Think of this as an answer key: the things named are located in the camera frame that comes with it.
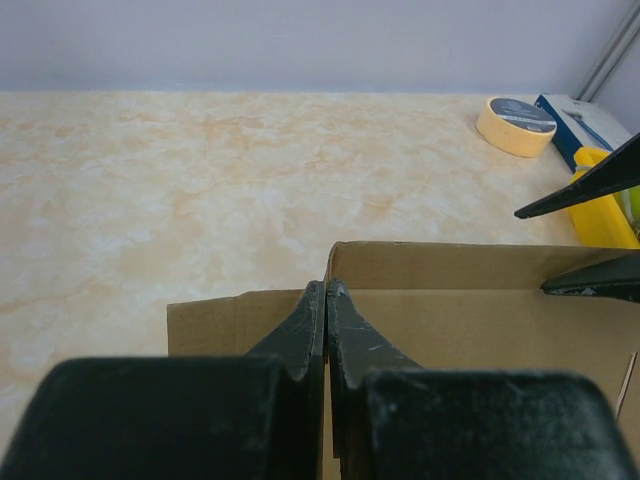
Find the blue razor retail box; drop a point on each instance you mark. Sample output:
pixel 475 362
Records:
pixel 581 124

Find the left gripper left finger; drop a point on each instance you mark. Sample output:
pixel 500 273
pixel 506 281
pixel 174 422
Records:
pixel 253 416

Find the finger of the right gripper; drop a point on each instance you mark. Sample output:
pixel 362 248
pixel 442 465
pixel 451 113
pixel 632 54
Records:
pixel 615 279
pixel 617 172

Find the yellow plastic bin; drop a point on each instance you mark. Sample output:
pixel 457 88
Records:
pixel 600 222

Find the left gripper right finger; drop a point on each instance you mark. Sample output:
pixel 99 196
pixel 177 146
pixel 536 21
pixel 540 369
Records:
pixel 393 419

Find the yellow masking tape roll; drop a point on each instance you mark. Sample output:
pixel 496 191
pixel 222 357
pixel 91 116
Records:
pixel 516 127

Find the brown cardboard box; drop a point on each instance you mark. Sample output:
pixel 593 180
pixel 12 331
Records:
pixel 481 306

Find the green apple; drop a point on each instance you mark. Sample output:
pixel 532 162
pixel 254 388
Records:
pixel 631 204

